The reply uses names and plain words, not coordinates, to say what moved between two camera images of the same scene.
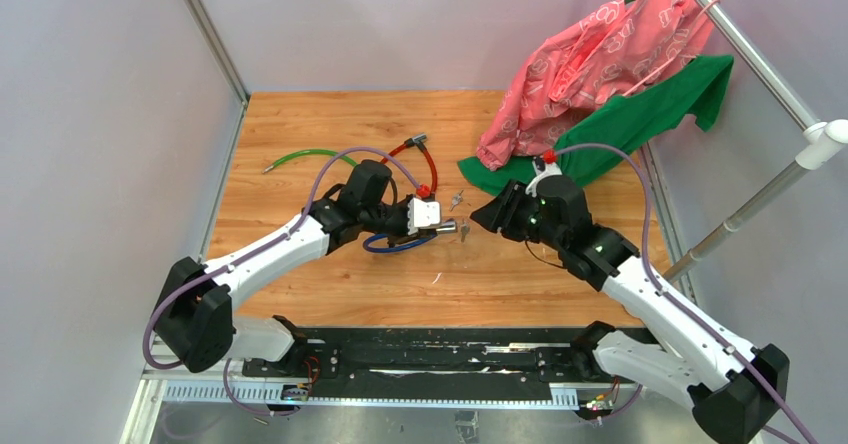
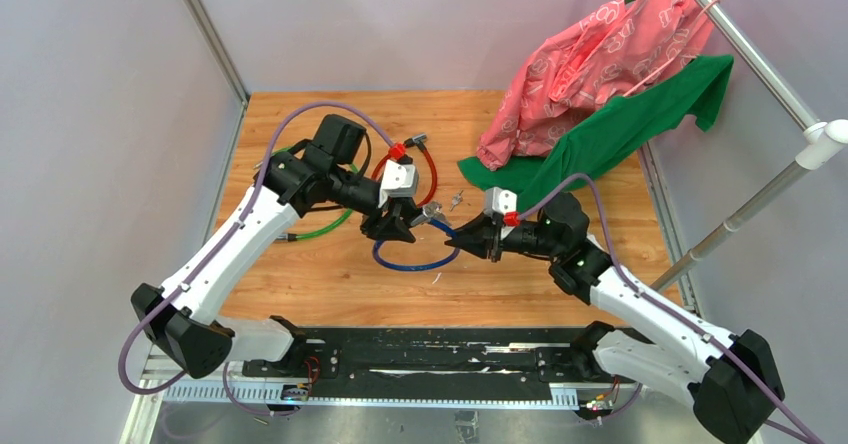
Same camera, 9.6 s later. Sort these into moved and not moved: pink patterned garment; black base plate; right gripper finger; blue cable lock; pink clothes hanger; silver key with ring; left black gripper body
Moved: right gripper finger; blue cable lock
Not moved: pink clothes hanger; black base plate; pink patterned garment; left black gripper body; silver key with ring
